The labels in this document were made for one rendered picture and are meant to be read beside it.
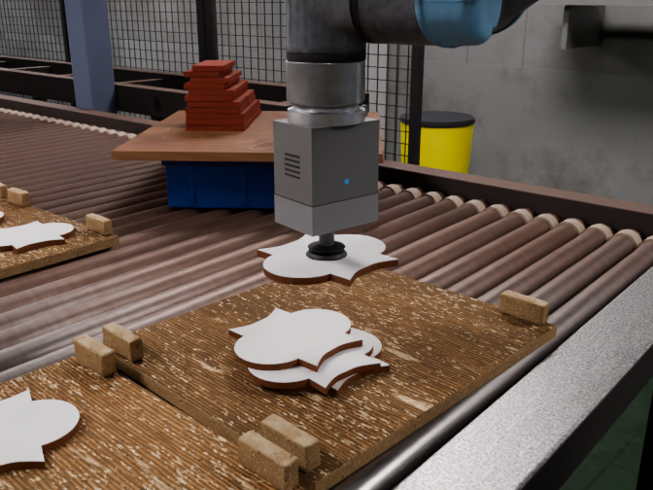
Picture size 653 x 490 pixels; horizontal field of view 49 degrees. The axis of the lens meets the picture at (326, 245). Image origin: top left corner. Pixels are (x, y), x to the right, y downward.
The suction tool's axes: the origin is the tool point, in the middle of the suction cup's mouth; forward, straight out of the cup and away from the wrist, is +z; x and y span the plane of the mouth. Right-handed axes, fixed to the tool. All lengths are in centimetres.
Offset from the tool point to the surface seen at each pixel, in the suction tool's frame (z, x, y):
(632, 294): 12.9, 8.8, -47.4
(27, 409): 9.9, -8.1, 29.1
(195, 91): -8, -81, -29
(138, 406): 10.7, -3.5, 20.3
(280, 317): 8.2, -7.2, 1.1
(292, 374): 9.1, 3.1, 6.9
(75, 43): -12, -190, -44
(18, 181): 13, -112, 0
